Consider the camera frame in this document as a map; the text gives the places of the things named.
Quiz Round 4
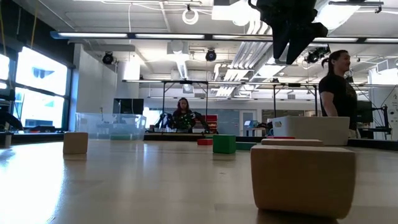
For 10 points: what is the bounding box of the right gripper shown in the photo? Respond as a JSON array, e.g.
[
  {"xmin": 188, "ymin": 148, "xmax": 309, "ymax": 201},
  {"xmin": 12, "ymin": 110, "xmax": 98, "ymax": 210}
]
[{"xmin": 254, "ymin": 0, "xmax": 329, "ymax": 65}]

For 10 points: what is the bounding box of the thick natural wood block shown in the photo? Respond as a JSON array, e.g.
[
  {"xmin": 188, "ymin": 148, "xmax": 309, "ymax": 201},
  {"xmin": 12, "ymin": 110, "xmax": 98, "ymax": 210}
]
[{"xmin": 250, "ymin": 145, "xmax": 357, "ymax": 220}]

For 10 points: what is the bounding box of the arched natural wood block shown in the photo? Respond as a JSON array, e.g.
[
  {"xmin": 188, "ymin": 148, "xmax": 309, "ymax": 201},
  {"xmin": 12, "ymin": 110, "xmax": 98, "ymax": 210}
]
[{"xmin": 62, "ymin": 131, "xmax": 90, "ymax": 155}]

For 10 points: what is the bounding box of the black ceiling spotlight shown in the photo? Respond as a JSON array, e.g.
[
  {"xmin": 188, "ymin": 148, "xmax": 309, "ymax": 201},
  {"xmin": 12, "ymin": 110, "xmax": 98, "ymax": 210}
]
[
  {"xmin": 205, "ymin": 48, "xmax": 218, "ymax": 62},
  {"xmin": 306, "ymin": 46, "xmax": 331, "ymax": 65},
  {"xmin": 101, "ymin": 51, "xmax": 114, "ymax": 65}
]

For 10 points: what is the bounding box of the white ceiling light panel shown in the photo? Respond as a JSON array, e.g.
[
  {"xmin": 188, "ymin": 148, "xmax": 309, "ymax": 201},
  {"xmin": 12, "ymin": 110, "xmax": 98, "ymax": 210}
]
[
  {"xmin": 317, "ymin": 3, "xmax": 361, "ymax": 32},
  {"xmin": 211, "ymin": 0, "xmax": 268, "ymax": 27}
]

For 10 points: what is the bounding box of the person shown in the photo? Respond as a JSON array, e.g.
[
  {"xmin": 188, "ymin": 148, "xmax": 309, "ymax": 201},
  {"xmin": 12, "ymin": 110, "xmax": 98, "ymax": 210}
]
[
  {"xmin": 318, "ymin": 49, "xmax": 361, "ymax": 139},
  {"xmin": 169, "ymin": 97, "xmax": 198, "ymax": 134}
]

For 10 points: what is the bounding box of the white plastic bin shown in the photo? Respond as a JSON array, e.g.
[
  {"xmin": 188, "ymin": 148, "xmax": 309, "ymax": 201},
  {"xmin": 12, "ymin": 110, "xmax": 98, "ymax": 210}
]
[{"xmin": 272, "ymin": 116, "xmax": 351, "ymax": 147}]

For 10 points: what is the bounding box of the white door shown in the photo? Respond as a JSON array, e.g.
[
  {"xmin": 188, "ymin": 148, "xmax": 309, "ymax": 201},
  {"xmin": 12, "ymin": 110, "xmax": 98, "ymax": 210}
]
[{"xmin": 239, "ymin": 109, "xmax": 257, "ymax": 137}]

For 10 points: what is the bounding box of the black monitor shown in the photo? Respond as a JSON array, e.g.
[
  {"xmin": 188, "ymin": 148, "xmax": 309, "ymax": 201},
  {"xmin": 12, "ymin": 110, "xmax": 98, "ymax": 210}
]
[
  {"xmin": 356, "ymin": 100, "xmax": 374, "ymax": 124},
  {"xmin": 112, "ymin": 98, "xmax": 145, "ymax": 115}
]

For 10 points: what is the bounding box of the red tool chest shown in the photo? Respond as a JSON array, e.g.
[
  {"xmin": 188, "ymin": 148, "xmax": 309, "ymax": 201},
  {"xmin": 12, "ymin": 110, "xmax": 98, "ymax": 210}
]
[{"xmin": 205, "ymin": 114, "xmax": 219, "ymax": 134}]

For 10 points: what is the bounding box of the black equipment stand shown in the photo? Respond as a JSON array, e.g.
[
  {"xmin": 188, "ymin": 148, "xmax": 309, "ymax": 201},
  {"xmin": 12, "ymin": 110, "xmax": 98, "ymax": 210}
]
[{"xmin": 373, "ymin": 105, "xmax": 393, "ymax": 137}]

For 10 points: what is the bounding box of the long ceiling light bar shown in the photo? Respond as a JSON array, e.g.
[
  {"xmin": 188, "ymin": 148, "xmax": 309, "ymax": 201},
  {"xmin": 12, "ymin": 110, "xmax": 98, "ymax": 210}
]
[{"xmin": 51, "ymin": 30, "xmax": 398, "ymax": 44}]

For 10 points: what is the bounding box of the clear plastic bin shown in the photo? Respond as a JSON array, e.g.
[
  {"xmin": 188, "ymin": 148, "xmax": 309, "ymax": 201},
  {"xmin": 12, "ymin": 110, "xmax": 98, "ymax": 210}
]
[{"xmin": 74, "ymin": 112, "xmax": 147, "ymax": 141}]

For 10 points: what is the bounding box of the black metal stand frame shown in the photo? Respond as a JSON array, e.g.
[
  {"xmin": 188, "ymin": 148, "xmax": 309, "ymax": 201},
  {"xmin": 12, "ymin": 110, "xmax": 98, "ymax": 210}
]
[
  {"xmin": 272, "ymin": 82, "xmax": 318, "ymax": 118},
  {"xmin": 161, "ymin": 80, "xmax": 210, "ymax": 133}
]

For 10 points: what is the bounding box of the white coiled cable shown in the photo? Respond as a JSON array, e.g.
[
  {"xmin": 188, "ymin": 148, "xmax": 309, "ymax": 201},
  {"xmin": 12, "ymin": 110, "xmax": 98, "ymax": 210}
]
[{"xmin": 182, "ymin": 7, "xmax": 200, "ymax": 26}]

